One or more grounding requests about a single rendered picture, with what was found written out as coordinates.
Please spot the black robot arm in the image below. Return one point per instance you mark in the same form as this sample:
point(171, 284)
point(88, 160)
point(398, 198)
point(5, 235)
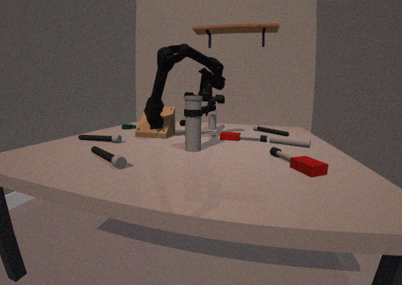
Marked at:
point(166, 60)

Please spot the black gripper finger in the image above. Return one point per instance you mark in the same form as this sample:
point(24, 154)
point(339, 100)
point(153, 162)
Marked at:
point(209, 105)

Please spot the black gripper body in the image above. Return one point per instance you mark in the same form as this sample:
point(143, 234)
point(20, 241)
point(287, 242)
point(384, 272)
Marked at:
point(206, 90)

